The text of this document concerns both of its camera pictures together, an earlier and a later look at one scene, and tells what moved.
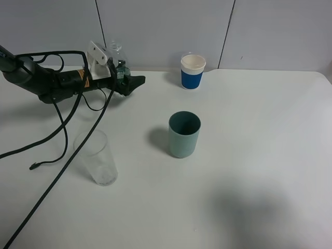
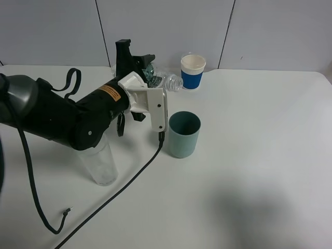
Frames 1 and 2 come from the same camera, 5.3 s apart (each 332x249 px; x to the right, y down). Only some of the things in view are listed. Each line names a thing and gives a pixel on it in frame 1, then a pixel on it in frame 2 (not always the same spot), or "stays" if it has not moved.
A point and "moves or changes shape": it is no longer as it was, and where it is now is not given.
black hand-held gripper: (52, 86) -> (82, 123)
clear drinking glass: (97, 155) stays
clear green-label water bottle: (122, 66) moves or changes shape
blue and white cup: (192, 67) stays
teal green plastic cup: (183, 130) stays
